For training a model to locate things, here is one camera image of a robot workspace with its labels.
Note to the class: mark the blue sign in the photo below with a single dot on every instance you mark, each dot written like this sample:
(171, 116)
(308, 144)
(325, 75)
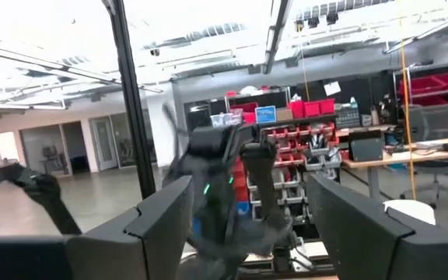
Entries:
(265, 114)

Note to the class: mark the wooden top desk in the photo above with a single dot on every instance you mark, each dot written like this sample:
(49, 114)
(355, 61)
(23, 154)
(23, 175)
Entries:
(403, 157)

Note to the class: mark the grey office chair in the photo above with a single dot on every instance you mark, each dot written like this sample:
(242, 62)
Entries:
(434, 120)

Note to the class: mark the white paper sheet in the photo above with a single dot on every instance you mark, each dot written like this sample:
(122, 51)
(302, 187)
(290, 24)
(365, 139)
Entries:
(331, 88)

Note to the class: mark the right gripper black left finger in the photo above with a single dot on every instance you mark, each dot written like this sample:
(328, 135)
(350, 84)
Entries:
(111, 256)

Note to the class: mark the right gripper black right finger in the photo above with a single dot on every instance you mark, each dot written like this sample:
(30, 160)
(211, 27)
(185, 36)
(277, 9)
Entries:
(383, 253)

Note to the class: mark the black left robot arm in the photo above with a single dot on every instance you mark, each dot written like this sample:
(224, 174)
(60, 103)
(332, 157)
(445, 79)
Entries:
(263, 186)

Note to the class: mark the shelf rack with red bins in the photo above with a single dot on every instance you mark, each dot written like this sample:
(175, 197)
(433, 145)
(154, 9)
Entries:
(313, 109)
(434, 83)

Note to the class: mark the black rig frame post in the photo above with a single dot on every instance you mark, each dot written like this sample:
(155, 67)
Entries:
(132, 97)

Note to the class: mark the glass door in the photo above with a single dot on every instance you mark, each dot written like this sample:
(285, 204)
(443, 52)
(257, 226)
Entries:
(105, 144)

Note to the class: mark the black overhead frame beam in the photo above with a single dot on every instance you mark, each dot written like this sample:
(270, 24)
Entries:
(276, 39)

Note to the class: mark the small white device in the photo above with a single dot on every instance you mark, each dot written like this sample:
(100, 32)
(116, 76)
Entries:
(299, 253)

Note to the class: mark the black equipment case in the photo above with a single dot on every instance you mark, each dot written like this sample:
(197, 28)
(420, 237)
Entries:
(366, 148)

